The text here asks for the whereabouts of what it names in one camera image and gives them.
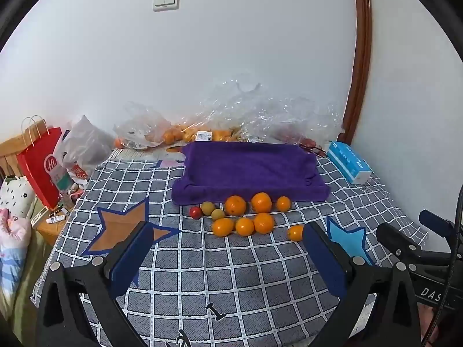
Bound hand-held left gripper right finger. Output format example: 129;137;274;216
302;221;424;347

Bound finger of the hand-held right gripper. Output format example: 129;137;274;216
419;209;455;240
376;222;424;261

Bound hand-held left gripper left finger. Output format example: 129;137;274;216
36;220;158;347

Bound purple towel covered tray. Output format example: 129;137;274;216
171;141;330;206

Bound person's right hand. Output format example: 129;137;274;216
417;304;441;346

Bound wooden nightstand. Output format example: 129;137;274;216
36;202;76;250

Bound blue tissue pack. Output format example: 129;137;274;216
327;141;373;185

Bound grey checked blanket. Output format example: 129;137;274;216
31;148;431;347

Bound pink blue printed cloth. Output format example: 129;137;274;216
0;208;33;297

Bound pale grey plastic bag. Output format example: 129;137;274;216
54;116;114;189

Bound clear bag of red tomatoes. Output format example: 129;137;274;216
271;130;328;156

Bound red paper bag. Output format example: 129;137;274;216
16;116;67;208

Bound white printed pillow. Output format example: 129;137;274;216
0;175;37;219

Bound clear bag of small oranges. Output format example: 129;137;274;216
114;103;185;150

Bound labelled clear bag of oranges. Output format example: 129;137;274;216
163;121;247;145

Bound wooden headboard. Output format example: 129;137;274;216
0;135;27;178

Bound crumpled clear plastic bag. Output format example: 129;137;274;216
201;76;344;143

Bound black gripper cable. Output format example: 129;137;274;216
423;184;463;347

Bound brown wooden door frame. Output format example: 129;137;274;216
342;0;373;145

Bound white light switch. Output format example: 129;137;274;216
152;0;180;12

